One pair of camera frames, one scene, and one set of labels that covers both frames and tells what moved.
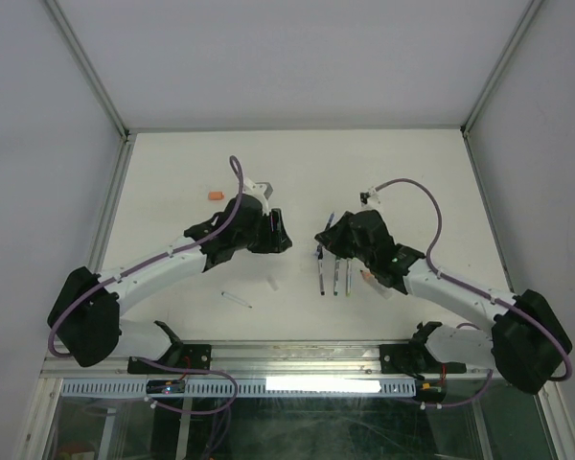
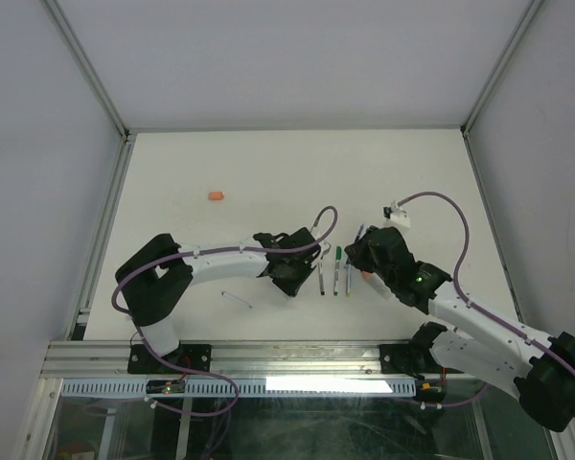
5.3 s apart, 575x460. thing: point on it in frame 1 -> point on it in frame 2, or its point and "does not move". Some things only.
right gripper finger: (337, 239) -> (359, 252)
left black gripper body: (265, 239) -> (294, 279)
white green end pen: (336, 277) does not move
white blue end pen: (236, 299) does not move
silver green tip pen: (349, 284) does not move
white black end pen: (321, 277) does not move
